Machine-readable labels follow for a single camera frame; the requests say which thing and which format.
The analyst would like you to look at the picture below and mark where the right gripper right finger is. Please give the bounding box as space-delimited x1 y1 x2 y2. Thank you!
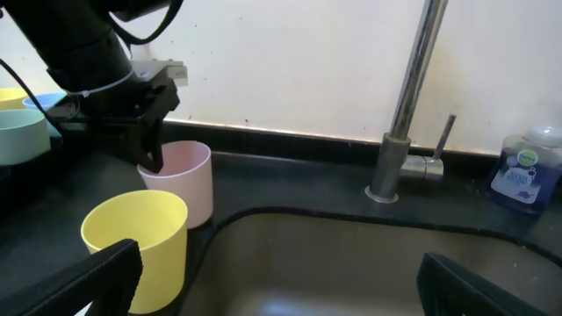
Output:
416 252 550 316

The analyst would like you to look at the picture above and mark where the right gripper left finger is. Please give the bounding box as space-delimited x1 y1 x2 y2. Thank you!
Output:
0 239 144 316

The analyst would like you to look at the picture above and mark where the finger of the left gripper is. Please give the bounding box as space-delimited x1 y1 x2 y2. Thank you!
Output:
129 118 164 174

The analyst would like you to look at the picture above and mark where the pink cup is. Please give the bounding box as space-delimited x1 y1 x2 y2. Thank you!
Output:
137 140 215 230

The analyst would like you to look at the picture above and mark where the yellow cup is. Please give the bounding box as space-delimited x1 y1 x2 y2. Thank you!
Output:
0 87 30 111
80 189 189 315

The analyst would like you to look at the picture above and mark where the blue cup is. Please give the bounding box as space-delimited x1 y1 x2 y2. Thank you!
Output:
21 90 69 138

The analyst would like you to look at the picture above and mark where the pale green cup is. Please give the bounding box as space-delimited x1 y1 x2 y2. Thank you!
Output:
0 108 52 167

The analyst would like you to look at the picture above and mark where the steel sink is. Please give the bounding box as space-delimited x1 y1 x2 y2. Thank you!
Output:
177 208 562 316

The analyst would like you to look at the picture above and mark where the blue soap bottle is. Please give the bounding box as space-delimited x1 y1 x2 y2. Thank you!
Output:
482 125 562 216

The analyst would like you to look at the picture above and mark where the steel tap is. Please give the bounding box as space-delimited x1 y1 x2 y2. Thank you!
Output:
364 0 458 205

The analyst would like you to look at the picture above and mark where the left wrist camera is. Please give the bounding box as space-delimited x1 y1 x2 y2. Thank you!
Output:
129 59 189 88

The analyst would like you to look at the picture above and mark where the black cable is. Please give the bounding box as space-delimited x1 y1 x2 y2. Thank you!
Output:
0 0 185 146

